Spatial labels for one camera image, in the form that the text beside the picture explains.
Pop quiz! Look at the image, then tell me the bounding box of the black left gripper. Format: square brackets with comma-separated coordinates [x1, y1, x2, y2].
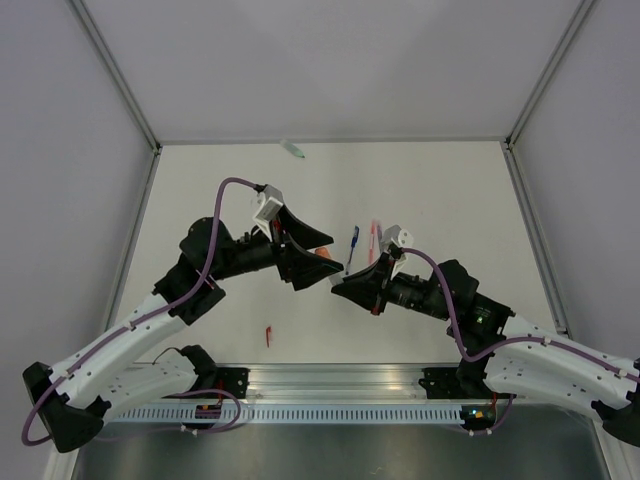
[210, 206, 344, 291]

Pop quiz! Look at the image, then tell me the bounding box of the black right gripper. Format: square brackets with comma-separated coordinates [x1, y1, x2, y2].
[333, 252, 452, 321]

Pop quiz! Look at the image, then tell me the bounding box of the blue gel pen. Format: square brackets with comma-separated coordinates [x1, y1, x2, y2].
[344, 225, 360, 276]

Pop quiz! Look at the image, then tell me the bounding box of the orange highlighter pen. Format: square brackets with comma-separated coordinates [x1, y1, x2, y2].
[328, 273, 344, 287]

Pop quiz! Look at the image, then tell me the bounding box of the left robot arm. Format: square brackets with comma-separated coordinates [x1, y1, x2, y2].
[23, 206, 343, 453]

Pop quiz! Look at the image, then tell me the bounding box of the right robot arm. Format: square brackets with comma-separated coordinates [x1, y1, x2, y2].
[332, 252, 639, 446]

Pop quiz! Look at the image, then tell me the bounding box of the green highlighter pen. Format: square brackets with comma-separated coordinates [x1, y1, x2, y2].
[279, 139, 306, 159]

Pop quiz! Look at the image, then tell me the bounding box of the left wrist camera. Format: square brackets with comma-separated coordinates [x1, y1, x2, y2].
[252, 184, 284, 236]

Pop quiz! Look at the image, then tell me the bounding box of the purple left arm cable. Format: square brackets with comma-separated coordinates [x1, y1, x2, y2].
[21, 177, 264, 446]

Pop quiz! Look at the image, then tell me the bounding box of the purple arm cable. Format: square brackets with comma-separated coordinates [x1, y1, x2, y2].
[21, 177, 264, 446]
[399, 247, 640, 436]

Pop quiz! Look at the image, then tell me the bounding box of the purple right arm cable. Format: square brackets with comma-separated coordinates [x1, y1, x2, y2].
[399, 247, 640, 436]

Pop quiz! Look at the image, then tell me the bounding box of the white slotted cable duct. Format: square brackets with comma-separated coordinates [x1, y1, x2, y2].
[115, 401, 463, 425]

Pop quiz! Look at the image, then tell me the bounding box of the aluminium mounting rail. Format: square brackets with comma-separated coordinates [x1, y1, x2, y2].
[214, 363, 493, 402]

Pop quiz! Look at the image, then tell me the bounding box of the left aluminium frame post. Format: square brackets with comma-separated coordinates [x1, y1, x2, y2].
[67, 0, 162, 151]

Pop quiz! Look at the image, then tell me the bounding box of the aluminium frame post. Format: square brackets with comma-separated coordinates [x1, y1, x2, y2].
[67, 0, 162, 151]
[504, 0, 599, 150]

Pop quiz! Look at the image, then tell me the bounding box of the right aluminium frame post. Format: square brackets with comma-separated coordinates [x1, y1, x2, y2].
[504, 0, 599, 150]

